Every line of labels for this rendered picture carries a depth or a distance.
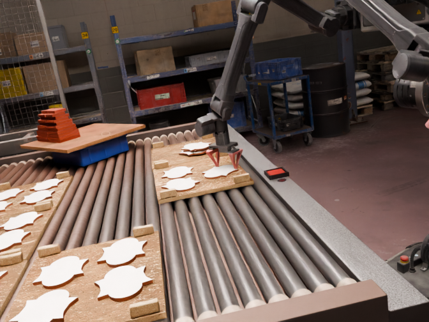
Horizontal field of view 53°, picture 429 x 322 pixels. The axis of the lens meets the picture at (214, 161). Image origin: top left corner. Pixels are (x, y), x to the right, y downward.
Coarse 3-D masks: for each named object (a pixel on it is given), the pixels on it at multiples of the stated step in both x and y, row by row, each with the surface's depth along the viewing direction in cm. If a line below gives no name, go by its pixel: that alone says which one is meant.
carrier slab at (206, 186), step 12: (228, 156) 192; (168, 168) 188; (204, 168) 180; (240, 168) 172; (156, 180) 174; (168, 180) 172; (204, 180) 164; (216, 180) 162; (228, 180) 160; (252, 180) 156; (156, 192) 160; (180, 192) 155; (192, 192) 153; (204, 192) 154
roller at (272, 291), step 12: (216, 192) 156; (228, 204) 142; (228, 216) 134; (240, 228) 123; (240, 240) 117; (252, 240) 116; (252, 252) 109; (252, 264) 104; (264, 264) 102; (264, 276) 97; (264, 288) 94; (276, 288) 92; (276, 300) 88
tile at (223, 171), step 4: (216, 168) 174; (220, 168) 173; (224, 168) 173; (228, 168) 172; (232, 168) 171; (204, 172) 171; (208, 172) 170; (212, 172) 169; (216, 172) 168; (220, 172) 168; (224, 172) 167; (228, 172) 166; (204, 176) 167; (208, 176) 165; (212, 176) 165; (216, 176) 164; (220, 176) 165; (224, 176) 164
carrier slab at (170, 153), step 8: (176, 144) 229; (184, 144) 226; (152, 152) 221; (160, 152) 219; (168, 152) 216; (176, 152) 213; (152, 160) 205; (168, 160) 201; (176, 160) 198; (184, 160) 196; (192, 160) 194; (152, 168) 192
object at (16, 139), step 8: (0, 136) 301; (8, 136) 302; (16, 136) 303; (24, 136) 293; (32, 136) 275; (0, 144) 270; (8, 144) 271; (16, 144) 272; (0, 152) 271; (8, 152) 272; (16, 152) 273; (24, 152) 274
